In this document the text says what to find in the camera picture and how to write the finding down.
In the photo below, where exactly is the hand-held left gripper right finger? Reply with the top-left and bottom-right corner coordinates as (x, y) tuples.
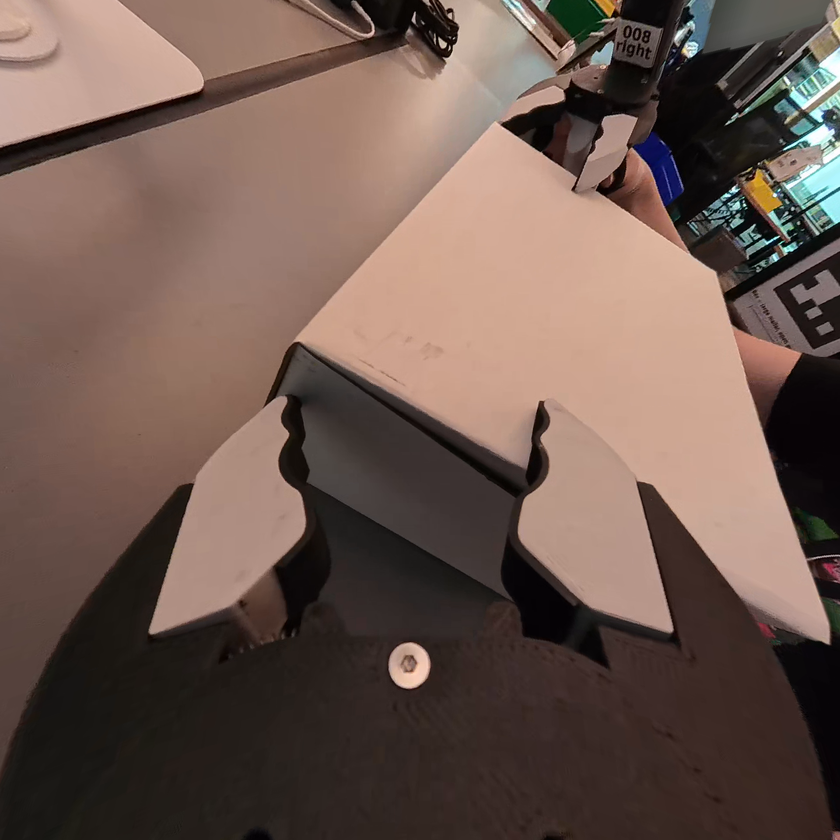
(500, 398), (677, 649)

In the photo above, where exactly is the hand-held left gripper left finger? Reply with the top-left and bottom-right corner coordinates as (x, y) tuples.
(148, 395), (330, 647)

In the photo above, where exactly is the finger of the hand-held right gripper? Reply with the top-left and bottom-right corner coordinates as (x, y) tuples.
(572, 112), (636, 196)
(499, 75), (573, 155)

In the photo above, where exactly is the white cardboard box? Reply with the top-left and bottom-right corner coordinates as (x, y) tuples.
(266, 121), (831, 645)

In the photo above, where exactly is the person's right forearm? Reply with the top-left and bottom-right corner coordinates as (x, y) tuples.
(630, 193), (805, 424)

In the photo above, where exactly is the person's right hand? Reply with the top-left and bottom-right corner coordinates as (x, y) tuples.
(605, 146), (665, 219)

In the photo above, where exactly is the blue plastic bin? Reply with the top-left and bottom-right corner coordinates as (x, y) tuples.
(638, 131), (685, 206)

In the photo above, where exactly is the green plastic bin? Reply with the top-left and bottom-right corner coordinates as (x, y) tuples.
(546, 0), (623, 46)

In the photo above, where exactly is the person's printed clothing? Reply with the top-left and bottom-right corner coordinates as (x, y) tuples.
(787, 502), (840, 647)

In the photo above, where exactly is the large marker sign board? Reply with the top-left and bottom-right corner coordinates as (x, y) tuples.
(727, 223), (840, 358)

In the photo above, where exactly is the instruction sheet on white stand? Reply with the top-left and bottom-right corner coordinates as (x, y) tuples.
(0, 0), (206, 151)

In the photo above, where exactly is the black coiled cable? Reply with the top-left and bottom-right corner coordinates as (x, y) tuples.
(408, 0), (462, 60)

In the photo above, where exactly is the white USB cable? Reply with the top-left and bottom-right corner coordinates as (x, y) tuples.
(285, 0), (376, 39)

